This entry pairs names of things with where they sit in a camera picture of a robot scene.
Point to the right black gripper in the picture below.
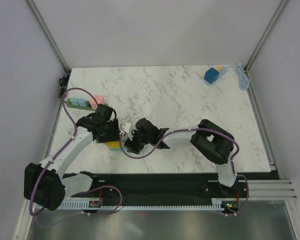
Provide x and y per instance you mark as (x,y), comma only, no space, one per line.
(131,144)

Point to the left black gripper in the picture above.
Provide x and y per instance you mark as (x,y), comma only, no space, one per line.
(115,134)

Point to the yellow cube plug adapter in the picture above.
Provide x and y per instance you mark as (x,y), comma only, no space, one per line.
(112,144)

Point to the pink cube plug adapter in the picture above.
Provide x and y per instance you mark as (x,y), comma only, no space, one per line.
(96,100)

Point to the green power strip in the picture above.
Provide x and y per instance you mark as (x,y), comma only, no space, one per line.
(88,107)

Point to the white USB charger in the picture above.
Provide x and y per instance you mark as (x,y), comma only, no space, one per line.
(126,129)

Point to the teal USB power strip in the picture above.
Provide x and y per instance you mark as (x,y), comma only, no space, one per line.
(118,148)

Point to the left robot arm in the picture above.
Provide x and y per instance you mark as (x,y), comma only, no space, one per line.
(45,184)

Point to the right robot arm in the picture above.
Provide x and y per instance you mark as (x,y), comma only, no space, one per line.
(214,143)

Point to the light blue plug adapter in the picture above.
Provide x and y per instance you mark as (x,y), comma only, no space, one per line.
(82,102)

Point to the teal plug adapter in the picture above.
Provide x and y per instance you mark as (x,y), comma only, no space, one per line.
(74,101)

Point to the small yellow plug adapter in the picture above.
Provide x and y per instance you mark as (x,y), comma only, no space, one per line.
(219,68)

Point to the dark blue cube adapter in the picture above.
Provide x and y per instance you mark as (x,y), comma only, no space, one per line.
(211,76)

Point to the light blue power strip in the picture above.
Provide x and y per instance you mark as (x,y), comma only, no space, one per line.
(222,72)

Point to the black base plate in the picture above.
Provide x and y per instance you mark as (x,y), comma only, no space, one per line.
(164,189)

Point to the white slotted cable duct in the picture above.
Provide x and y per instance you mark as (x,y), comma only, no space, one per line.
(94,205)

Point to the left aluminium frame post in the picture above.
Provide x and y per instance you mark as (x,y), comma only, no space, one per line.
(47,34)

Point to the aluminium frame post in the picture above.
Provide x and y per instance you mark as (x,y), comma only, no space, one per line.
(267,31)
(47,34)

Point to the right aluminium frame post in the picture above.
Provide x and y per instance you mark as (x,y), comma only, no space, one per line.
(267,31)

